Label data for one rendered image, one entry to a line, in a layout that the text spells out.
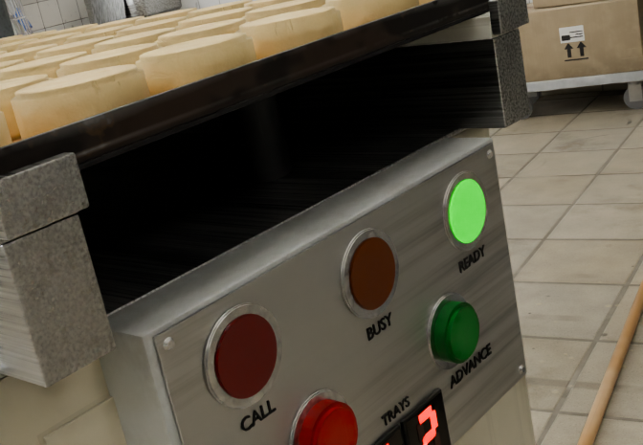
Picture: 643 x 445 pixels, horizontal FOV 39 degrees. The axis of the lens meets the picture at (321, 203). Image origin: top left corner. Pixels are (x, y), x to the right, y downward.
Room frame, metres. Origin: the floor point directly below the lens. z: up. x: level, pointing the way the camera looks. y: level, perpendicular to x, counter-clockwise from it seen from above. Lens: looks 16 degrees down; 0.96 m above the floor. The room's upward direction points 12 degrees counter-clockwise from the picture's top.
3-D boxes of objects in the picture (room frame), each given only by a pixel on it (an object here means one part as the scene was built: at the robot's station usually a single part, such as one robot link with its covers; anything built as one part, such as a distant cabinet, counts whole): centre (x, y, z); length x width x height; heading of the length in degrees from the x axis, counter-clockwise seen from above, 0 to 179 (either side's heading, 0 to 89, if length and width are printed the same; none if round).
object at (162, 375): (0.39, 0.00, 0.77); 0.24 x 0.04 x 0.14; 137
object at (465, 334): (0.41, -0.05, 0.76); 0.03 x 0.02 x 0.03; 137
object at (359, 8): (0.49, -0.05, 0.91); 0.05 x 0.05 x 0.02
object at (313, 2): (0.52, 0.00, 0.91); 0.05 x 0.05 x 0.02
